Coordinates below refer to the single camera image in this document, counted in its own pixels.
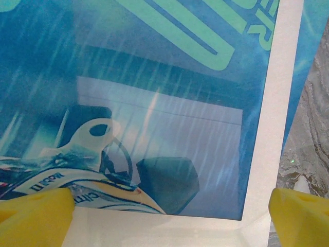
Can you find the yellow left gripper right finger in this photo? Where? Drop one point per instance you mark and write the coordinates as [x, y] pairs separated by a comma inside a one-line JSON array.
[[300, 221]]

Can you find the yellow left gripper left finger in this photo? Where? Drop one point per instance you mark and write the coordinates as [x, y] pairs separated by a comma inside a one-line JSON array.
[[33, 218]]

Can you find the blue racing poster photo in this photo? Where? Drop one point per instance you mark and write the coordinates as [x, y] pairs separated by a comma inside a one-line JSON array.
[[154, 77]]

